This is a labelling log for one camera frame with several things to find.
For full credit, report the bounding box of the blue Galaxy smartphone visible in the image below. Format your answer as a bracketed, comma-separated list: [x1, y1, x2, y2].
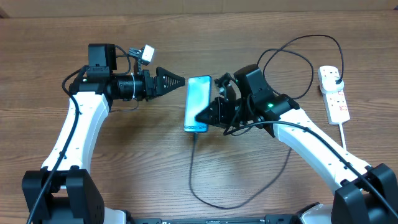
[183, 75, 211, 133]

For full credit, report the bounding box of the black USB charging cable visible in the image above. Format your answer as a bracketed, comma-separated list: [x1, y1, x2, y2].
[188, 34, 345, 210]

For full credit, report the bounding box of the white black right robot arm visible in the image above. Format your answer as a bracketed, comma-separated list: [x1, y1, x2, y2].
[195, 64, 397, 224]

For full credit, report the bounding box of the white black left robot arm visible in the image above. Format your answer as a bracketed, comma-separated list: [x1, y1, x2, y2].
[22, 44, 185, 223]

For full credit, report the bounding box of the white charger plug adapter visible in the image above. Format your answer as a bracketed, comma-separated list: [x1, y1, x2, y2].
[320, 76, 345, 94]

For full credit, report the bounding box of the white power strip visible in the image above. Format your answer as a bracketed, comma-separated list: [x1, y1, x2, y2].
[318, 65, 350, 125]

